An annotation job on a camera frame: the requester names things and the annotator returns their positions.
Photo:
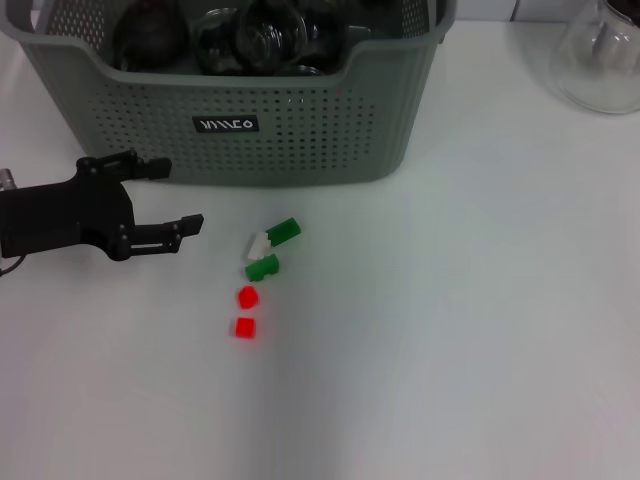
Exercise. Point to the clear glass carafe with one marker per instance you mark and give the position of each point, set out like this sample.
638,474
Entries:
575,75

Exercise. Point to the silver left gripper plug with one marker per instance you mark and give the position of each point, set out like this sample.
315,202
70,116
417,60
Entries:
6,179

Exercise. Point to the black round teapot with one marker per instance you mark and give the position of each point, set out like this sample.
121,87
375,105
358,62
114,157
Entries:
150,35

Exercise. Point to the grey-green perforated storage bin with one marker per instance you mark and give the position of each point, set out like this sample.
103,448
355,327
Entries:
250,160

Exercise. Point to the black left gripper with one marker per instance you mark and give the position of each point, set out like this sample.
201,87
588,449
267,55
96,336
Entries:
60,215

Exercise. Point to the white toy brick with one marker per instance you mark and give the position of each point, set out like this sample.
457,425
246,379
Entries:
257,246

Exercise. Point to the small red toy brick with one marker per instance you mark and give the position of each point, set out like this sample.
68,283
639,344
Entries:
247,298
244,328

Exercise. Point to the green toy brick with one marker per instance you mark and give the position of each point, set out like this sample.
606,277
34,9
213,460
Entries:
283,231
261,268

